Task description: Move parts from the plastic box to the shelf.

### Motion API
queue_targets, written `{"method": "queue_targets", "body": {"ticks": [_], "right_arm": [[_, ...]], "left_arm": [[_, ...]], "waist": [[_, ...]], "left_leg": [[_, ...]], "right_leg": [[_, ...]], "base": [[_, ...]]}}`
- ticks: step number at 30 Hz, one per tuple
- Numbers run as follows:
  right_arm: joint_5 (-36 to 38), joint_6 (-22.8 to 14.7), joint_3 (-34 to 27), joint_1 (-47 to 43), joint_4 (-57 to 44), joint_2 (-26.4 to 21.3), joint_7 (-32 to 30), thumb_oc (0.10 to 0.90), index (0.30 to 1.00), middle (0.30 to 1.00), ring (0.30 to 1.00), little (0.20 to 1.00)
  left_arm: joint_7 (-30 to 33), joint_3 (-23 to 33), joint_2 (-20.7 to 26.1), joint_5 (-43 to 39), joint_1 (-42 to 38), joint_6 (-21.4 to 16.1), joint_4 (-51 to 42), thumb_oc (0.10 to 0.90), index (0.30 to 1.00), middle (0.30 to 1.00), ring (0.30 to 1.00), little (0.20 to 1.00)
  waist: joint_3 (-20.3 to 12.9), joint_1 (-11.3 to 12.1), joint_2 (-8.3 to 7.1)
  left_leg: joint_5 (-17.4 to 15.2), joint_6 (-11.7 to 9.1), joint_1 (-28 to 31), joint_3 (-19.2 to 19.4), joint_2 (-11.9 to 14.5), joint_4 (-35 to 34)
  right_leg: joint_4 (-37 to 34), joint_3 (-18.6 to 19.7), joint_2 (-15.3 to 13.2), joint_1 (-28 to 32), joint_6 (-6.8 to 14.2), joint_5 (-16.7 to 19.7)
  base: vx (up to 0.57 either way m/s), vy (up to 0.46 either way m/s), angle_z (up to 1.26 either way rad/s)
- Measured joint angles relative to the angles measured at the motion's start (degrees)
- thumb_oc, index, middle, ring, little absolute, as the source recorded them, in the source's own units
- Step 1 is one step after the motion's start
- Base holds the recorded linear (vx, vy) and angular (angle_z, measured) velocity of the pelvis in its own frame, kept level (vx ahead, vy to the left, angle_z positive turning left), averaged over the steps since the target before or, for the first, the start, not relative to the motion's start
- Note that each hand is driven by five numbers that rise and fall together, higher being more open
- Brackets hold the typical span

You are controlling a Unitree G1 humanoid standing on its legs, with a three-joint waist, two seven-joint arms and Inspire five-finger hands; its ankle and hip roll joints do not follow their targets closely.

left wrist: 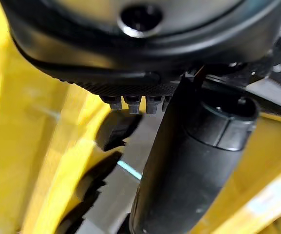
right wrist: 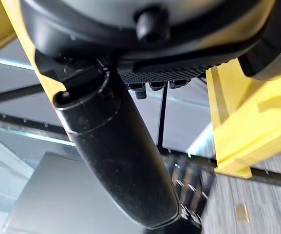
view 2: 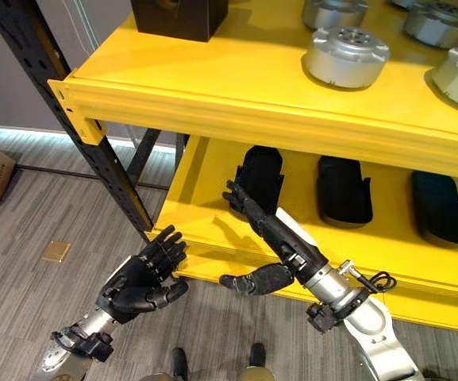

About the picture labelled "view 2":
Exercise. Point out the black sole-shaped part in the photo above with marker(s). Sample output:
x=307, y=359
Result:
x=343, y=192
x=262, y=174
x=441, y=208

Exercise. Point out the brass floor socket plate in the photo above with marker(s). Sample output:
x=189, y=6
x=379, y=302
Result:
x=56, y=251

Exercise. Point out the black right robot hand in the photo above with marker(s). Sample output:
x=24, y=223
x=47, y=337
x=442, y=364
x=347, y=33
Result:
x=280, y=234

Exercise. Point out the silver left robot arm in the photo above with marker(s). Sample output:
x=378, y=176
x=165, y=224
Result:
x=89, y=323

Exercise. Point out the dark left robot foot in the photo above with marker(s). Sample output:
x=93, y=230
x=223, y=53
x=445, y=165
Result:
x=179, y=363

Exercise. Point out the yellow metal shelf board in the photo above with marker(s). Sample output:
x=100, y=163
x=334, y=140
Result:
x=387, y=246
x=228, y=83

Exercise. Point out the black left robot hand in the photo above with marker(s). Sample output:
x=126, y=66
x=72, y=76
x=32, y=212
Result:
x=137, y=279

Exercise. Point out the dark robot foot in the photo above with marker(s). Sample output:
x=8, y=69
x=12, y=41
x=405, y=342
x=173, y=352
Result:
x=179, y=363
x=257, y=355

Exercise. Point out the black perforated shelf post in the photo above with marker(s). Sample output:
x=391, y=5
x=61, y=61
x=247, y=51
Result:
x=143, y=152
x=54, y=95

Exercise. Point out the dark right robot foot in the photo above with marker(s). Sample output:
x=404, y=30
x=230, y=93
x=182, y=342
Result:
x=257, y=355

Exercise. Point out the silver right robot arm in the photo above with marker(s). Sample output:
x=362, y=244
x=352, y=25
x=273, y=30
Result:
x=371, y=329

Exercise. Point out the black box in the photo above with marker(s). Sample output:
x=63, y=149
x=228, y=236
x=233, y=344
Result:
x=179, y=18

